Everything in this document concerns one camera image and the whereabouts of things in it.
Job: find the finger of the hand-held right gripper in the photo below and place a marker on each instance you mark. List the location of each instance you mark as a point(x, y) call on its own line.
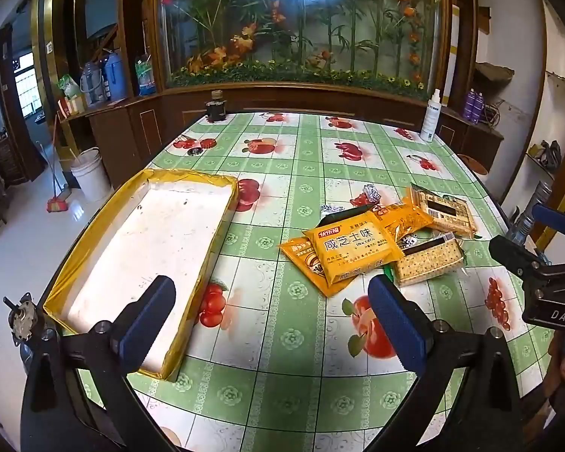
point(553, 219)
point(515, 254)

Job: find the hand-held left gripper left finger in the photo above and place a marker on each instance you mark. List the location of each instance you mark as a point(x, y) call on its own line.
point(150, 325)

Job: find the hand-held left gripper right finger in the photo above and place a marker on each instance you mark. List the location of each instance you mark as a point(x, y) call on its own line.
point(395, 322)

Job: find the clear green-ended cracker packet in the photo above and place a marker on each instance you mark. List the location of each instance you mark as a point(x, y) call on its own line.
point(428, 259)

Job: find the blue white candy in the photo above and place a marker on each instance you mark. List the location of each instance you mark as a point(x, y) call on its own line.
point(335, 208)
point(372, 194)
point(407, 242)

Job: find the orange black-label cracker packet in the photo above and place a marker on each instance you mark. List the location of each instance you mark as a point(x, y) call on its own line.
point(445, 212)

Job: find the large yellow snack packet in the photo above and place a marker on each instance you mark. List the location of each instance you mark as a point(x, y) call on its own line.
point(353, 249)

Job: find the yellow-rimmed white tray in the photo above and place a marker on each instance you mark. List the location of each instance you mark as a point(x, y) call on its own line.
point(150, 240)

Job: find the orange snack packet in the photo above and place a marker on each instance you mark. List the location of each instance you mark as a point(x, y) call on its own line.
point(400, 219)

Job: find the yellow picture snack packet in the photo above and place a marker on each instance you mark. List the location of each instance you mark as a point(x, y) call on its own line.
point(299, 256)

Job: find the dark green cookie packet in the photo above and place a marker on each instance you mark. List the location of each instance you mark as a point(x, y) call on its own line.
point(353, 213)

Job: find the grey yellow bundle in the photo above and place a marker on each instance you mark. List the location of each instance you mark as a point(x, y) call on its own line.
point(550, 154)

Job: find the small metal motor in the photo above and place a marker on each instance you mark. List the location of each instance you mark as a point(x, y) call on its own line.
point(19, 318)

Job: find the purple bottle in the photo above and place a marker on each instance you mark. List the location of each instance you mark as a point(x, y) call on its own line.
point(470, 105)
point(479, 108)

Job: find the red broom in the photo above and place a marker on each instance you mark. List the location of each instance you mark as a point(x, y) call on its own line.
point(58, 205)

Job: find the brown broken board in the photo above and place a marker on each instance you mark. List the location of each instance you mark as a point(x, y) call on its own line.
point(494, 74)

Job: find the white spray bottle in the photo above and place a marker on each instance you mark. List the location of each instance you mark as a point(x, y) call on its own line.
point(431, 117)

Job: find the white plastic bucket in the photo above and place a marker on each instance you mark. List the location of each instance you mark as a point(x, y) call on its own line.
point(92, 176)

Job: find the green checked fruit tablecloth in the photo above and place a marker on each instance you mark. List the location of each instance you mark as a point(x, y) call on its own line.
point(301, 174)

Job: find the black round lid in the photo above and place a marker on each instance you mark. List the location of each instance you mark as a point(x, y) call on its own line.
point(194, 152)

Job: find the dark glass jar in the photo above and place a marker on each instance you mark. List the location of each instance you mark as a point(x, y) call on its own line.
point(215, 108)

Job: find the red white box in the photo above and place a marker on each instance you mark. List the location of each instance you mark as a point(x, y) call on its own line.
point(73, 105)

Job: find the grey thermos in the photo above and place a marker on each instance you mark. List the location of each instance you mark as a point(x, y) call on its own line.
point(92, 84)

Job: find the blue thermos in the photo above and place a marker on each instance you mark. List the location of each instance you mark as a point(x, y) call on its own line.
point(115, 77)

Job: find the green white bag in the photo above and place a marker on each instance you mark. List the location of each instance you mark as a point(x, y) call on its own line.
point(69, 87)

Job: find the glass artificial flower display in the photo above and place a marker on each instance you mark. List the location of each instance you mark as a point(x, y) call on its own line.
point(301, 23)

